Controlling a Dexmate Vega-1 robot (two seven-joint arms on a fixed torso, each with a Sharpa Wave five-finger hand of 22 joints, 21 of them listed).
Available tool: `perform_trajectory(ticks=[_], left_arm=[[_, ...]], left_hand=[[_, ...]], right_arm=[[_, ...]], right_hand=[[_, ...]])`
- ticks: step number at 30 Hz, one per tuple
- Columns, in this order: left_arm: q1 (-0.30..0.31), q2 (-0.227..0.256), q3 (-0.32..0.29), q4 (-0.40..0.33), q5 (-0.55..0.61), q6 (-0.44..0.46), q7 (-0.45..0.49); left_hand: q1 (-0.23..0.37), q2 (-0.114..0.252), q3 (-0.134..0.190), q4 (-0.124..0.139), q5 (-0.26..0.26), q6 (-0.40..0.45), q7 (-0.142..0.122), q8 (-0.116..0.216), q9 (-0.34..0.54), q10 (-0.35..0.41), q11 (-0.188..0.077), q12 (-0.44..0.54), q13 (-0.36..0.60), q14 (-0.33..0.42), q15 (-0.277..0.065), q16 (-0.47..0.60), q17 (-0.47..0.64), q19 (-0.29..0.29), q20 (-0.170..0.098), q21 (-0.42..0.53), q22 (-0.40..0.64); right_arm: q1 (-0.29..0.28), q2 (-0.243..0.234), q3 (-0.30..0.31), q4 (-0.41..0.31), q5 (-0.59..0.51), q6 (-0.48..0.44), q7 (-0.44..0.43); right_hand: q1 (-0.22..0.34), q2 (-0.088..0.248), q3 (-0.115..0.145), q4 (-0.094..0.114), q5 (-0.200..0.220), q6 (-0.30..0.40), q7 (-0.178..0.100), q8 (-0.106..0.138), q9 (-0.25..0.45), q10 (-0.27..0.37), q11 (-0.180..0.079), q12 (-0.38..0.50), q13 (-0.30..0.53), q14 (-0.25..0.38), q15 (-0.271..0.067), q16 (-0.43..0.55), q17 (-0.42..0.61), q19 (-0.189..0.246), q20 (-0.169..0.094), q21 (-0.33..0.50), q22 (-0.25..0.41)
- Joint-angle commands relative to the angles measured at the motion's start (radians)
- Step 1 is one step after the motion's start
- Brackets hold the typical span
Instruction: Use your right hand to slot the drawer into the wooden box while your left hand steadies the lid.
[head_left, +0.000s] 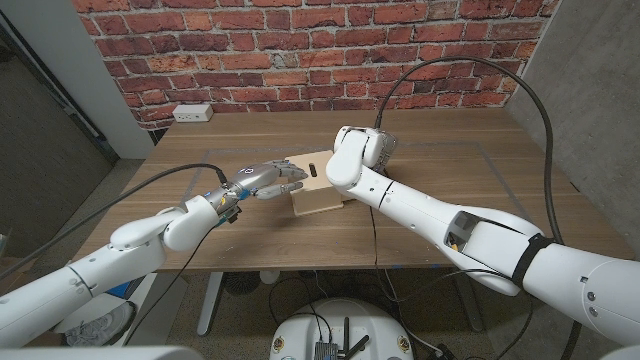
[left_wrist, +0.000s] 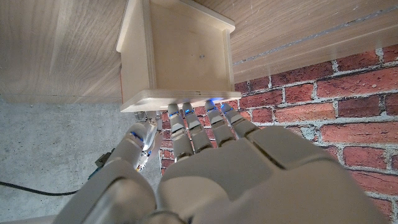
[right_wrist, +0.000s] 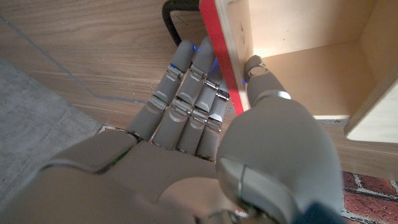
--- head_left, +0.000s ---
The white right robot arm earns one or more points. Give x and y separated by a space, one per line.
425 210

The red brick printed backdrop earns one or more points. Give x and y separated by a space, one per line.
300 50

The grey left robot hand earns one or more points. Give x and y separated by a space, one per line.
250 177

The grey table leg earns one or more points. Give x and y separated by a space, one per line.
470 310

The white round table foot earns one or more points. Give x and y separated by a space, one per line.
270 277

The wooden box with slotted lid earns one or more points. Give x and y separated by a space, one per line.
315 200

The black round floor fan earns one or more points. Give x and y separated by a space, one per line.
241 283

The blue floor object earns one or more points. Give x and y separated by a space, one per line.
125 290

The white power outlet strip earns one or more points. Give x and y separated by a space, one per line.
192 113

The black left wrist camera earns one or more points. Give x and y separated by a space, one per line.
231 216

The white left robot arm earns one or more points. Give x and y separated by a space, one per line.
125 255

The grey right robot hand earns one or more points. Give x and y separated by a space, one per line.
386 150

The grey sneaker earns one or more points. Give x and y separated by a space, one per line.
100 327

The white table leg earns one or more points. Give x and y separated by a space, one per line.
210 305

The white robot chest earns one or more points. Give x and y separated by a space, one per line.
100 354

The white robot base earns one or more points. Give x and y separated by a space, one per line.
300 330

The black electronics box with antennas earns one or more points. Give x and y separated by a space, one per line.
325 351

